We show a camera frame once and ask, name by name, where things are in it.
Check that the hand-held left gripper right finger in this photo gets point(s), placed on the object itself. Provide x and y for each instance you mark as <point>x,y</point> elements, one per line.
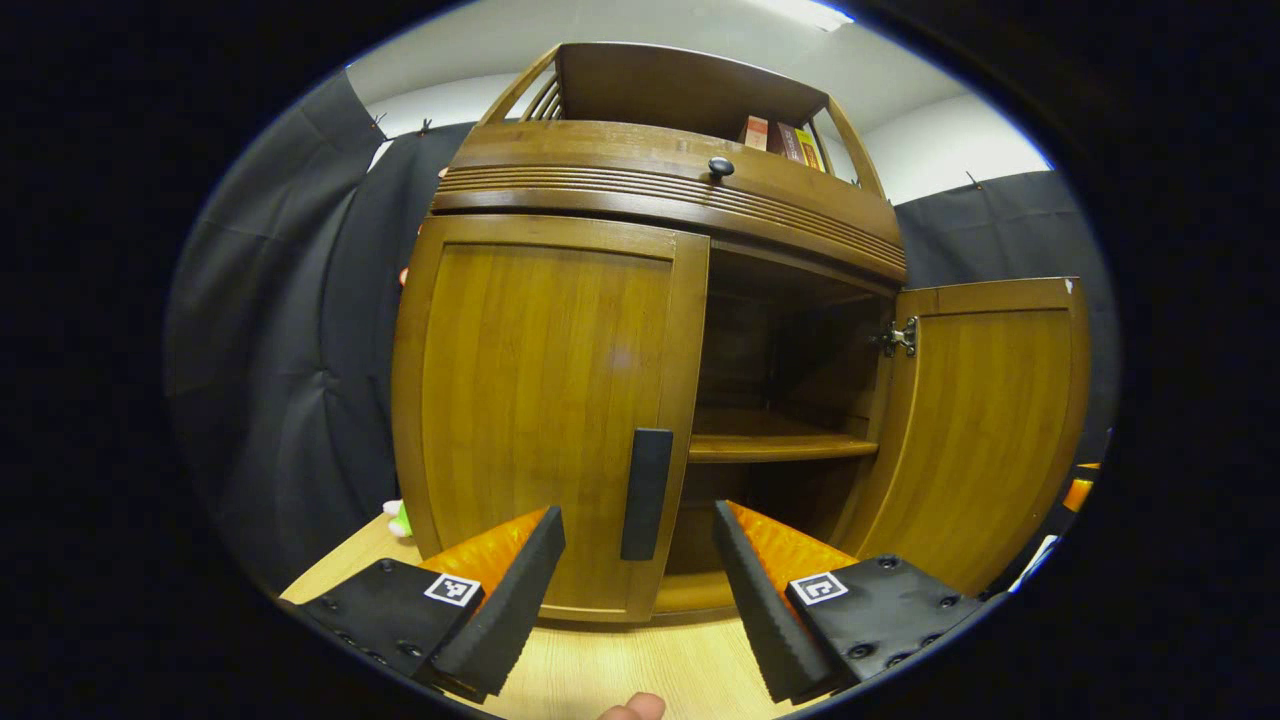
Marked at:
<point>760,610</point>

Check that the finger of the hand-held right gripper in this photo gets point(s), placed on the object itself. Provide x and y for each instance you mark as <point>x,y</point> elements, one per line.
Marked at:
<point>1078,493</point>

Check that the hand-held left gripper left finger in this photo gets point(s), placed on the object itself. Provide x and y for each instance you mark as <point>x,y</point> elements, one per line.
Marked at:
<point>510,610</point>

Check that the wooden shoe cabinet door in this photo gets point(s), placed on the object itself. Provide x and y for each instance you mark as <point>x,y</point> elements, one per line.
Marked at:
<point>540,400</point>
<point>980,440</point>

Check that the wooden double-door shoe cabinet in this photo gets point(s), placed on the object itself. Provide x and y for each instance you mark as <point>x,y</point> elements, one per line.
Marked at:
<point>780,450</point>

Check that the metal door hinge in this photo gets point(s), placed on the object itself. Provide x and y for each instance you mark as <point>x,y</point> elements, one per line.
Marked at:
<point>900,337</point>

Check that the wooden cabinet drawer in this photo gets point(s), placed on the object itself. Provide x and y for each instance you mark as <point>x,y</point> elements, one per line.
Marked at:
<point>600,150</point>

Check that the green pink toy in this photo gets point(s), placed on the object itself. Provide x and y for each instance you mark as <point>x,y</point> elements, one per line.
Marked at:
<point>399,518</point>

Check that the black round drawer knob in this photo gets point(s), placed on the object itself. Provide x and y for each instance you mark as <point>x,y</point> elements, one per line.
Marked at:
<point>721,167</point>

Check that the dark red book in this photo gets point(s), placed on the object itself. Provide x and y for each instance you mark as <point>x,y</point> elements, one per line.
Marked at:
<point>785,142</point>

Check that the tan orange book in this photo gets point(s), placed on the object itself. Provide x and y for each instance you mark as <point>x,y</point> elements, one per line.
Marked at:
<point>755,133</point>

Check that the large ceiling light panel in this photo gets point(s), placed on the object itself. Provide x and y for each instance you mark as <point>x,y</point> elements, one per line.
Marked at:
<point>810,12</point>

